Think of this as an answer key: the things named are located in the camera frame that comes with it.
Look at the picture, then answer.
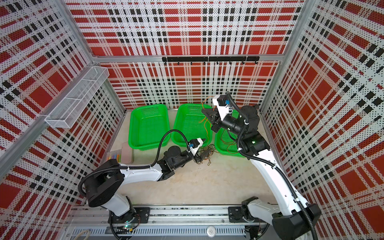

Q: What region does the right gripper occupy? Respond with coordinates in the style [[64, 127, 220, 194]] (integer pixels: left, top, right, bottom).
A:
[[202, 108, 246, 139]]

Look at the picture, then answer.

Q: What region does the orange cable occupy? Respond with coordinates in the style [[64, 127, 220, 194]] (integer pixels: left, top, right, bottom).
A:
[[198, 95, 217, 142]]

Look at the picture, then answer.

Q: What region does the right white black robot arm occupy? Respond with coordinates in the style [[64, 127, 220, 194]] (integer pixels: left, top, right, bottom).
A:
[[202, 92, 321, 240]]

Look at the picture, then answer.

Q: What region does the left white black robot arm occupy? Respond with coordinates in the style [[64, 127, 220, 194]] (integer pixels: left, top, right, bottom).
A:
[[78, 130, 208, 224]]

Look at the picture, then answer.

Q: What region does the middle green plastic basket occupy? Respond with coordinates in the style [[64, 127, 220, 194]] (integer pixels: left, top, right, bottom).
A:
[[174, 104, 213, 147]]

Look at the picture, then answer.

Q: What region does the green plastic basket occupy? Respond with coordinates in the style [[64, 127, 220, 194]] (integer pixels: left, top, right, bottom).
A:
[[215, 111, 259, 158], [128, 104, 170, 151], [174, 104, 213, 147]]

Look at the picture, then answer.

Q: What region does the right green plastic basket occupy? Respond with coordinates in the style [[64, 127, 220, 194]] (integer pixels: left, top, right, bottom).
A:
[[215, 111, 259, 158]]

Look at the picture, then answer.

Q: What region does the left green plastic basket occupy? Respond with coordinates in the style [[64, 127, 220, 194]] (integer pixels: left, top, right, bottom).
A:
[[128, 104, 170, 151]]

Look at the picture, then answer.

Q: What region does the white round knob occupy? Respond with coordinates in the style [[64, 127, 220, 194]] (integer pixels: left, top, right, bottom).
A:
[[206, 226, 217, 238]]

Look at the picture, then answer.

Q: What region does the colourful marker box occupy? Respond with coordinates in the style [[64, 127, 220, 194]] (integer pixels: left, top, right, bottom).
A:
[[106, 142, 134, 165]]

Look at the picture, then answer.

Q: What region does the black cable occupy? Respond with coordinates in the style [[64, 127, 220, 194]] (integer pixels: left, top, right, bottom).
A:
[[199, 144, 220, 166]]

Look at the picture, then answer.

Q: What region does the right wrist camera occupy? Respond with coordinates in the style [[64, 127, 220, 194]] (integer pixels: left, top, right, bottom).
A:
[[212, 95, 233, 121]]

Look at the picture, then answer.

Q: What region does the black hook rail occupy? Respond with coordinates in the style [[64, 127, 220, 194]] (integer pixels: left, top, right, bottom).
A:
[[162, 56, 260, 64]]

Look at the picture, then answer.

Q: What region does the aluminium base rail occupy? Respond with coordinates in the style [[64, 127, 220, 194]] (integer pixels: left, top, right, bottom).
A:
[[60, 205, 279, 240]]

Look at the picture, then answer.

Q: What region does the white wire mesh shelf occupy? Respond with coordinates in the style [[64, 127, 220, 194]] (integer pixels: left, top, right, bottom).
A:
[[45, 66, 110, 129]]

